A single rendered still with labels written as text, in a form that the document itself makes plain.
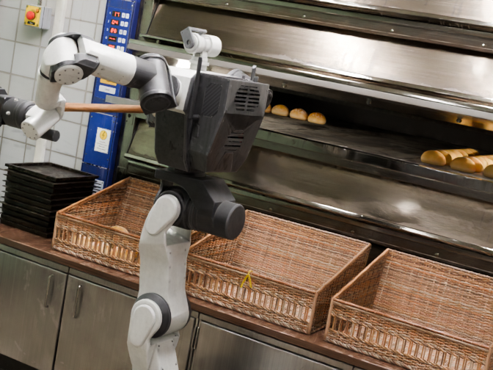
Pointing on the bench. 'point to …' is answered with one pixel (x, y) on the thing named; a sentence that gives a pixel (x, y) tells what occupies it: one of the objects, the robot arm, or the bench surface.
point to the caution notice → (102, 140)
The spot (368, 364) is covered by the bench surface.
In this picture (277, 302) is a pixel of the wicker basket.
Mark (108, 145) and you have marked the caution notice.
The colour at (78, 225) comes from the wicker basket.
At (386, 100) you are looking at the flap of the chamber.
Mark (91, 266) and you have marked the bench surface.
